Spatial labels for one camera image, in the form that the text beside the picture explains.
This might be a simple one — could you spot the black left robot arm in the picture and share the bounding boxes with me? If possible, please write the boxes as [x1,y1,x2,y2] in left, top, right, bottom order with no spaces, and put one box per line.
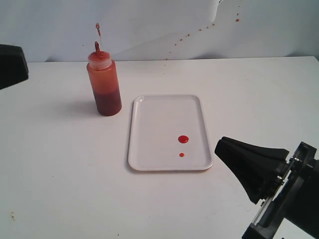
[0,44,29,90]

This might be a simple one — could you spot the white rectangular plastic tray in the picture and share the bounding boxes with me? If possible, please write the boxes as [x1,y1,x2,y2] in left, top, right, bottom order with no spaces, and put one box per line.
[128,95,213,172]

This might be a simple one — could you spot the red sauce squeeze bottle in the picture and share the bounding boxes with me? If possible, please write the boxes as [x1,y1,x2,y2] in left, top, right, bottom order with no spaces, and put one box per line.
[86,22,123,117]

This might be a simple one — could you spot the red sauce drops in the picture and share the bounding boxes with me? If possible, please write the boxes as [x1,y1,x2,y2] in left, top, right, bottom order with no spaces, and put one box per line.
[178,135,189,144]

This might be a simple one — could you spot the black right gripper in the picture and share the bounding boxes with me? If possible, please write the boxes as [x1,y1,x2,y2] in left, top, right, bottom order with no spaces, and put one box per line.
[214,136,319,239]

